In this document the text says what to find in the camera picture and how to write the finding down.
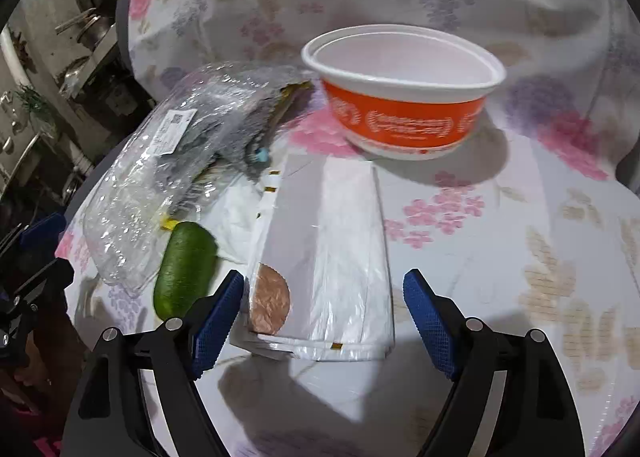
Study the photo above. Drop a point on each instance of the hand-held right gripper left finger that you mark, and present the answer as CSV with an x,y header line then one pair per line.
x,y
220,317

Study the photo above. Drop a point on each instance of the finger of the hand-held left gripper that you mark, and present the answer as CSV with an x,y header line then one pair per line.
x,y
45,227
47,282

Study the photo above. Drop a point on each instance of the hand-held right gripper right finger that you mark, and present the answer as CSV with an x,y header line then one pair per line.
x,y
430,322

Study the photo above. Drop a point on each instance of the green cucumber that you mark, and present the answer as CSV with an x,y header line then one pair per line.
x,y
182,267

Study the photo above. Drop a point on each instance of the clear plastic tray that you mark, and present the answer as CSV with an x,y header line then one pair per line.
x,y
135,197

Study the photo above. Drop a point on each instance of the thin white plastic bag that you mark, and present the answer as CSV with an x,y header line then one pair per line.
x,y
240,222

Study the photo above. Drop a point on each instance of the white plastic bag packet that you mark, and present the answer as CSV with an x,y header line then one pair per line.
x,y
330,247

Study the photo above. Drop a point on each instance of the orange white paper bowl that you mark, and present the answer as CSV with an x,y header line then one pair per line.
x,y
400,97

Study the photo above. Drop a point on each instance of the floral printed cloth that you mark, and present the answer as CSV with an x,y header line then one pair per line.
x,y
450,237

